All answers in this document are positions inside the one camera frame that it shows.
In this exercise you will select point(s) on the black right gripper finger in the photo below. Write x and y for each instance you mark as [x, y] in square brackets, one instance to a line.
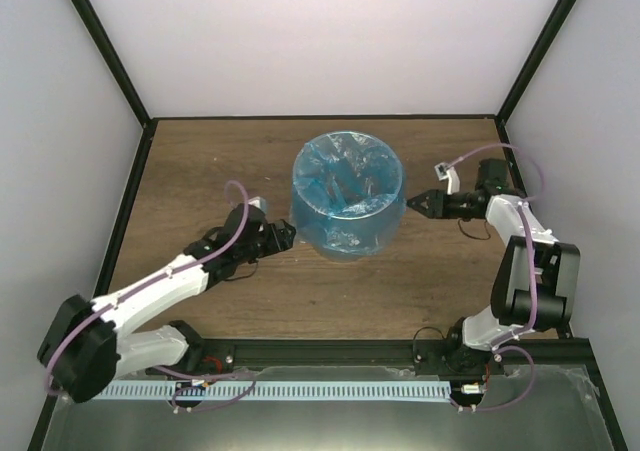
[422, 208]
[423, 198]

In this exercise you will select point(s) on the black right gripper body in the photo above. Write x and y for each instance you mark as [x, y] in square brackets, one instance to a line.
[455, 211]

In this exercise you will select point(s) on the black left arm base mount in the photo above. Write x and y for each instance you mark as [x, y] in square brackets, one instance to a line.
[203, 356]

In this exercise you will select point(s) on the black frame post left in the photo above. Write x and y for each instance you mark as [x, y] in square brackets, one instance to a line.
[104, 45]

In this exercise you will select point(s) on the black frame post right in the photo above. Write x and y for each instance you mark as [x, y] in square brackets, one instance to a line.
[550, 30]

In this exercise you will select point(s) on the translucent grey plastic trash bin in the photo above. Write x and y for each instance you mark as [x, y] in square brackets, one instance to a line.
[345, 211]

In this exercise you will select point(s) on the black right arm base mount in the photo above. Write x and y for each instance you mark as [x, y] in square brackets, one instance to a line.
[439, 353]

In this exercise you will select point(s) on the black frame post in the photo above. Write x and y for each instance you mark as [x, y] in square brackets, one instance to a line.
[104, 45]
[550, 30]

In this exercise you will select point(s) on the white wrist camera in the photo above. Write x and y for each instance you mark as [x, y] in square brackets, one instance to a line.
[447, 172]
[259, 203]

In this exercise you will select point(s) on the black aluminium front rail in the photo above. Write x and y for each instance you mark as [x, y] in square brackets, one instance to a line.
[255, 353]

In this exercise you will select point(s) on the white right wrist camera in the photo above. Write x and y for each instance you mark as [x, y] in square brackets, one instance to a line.
[447, 172]

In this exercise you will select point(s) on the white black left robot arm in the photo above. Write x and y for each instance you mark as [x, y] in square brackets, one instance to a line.
[90, 343]

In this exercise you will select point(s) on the light blue slotted cable duct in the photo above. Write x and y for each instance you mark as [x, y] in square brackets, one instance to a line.
[396, 391]

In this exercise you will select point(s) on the blue translucent plastic trash bag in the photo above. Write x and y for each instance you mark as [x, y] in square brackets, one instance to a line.
[345, 221]

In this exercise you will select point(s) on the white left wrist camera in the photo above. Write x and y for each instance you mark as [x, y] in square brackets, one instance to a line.
[259, 203]

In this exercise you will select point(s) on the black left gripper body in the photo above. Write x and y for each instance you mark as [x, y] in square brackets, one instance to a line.
[266, 248]

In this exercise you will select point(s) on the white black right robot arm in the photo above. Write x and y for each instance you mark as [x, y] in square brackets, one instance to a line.
[534, 289]

